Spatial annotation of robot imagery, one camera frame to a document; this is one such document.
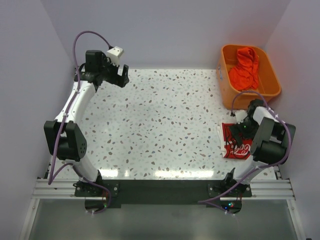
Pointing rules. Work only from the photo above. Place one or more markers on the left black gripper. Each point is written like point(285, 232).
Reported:
point(123, 79)

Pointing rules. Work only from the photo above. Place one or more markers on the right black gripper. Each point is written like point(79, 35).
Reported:
point(237, 129)

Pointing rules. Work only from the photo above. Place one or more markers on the white coca-cola t shirt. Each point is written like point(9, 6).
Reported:
point(228, 144)

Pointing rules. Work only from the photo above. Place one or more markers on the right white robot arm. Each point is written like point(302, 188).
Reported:
point(270, 137)

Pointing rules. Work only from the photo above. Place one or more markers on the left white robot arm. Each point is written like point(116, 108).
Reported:
point(65, 140)

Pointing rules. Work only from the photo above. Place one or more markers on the orange t shirt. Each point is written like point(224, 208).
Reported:
point(244, 75)

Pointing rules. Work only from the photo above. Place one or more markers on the orange plastic basket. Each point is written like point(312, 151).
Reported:
point(268, 84)

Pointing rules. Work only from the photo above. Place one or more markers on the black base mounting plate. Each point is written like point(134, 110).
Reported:
point(146, 192)

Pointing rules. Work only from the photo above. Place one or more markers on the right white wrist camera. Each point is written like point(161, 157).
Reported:
point(239, 116)

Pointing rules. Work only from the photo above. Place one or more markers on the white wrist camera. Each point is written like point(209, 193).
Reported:
point(114, 54)
point(239, 116)

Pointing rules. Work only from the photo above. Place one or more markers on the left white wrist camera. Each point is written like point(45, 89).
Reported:
point(114, 54)

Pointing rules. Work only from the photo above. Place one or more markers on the aluminium frame rail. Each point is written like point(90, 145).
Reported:
point(261, 189)

